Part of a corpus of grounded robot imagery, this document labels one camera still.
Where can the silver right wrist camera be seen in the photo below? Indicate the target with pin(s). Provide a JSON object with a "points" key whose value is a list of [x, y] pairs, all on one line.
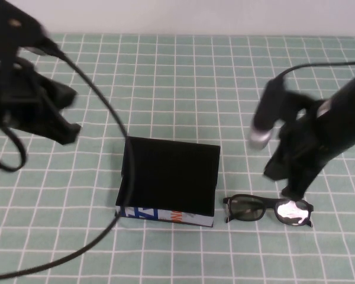
{"points": [[266, 112]]}

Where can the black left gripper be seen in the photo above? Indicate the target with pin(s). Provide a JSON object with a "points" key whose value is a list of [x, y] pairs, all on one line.
{"points": [[17, 97]]}

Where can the green white-checked tablecloth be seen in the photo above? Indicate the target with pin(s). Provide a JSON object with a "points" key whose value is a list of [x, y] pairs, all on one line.
{"points": [[195, 88]]}

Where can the black open glasses case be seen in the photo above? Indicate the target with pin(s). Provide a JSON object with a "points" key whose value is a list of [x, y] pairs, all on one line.
{"points": [[171, 177]]}

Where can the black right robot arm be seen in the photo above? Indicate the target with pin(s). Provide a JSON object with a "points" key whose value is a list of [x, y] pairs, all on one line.
{"points": [[352, 103]]}

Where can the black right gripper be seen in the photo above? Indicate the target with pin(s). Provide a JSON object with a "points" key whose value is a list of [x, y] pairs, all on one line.
{"points": [[307, 142]]}

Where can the black framed glasses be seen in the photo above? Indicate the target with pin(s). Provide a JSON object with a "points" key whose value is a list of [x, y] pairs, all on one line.
{"points": [[245, 208]]}

